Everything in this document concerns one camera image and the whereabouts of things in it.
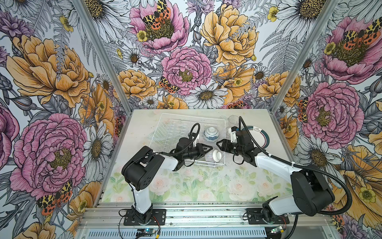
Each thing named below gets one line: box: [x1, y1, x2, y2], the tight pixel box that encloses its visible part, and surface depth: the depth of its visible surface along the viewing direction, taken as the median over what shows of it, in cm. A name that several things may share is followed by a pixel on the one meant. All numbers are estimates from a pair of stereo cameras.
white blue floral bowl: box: [203, 126, 220, 141], surface depth 101 cm
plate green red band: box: [247, 125, 271, 150], surface depth 104 cm
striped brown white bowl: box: [212, 149, 222, 163], surface depth 87 cm
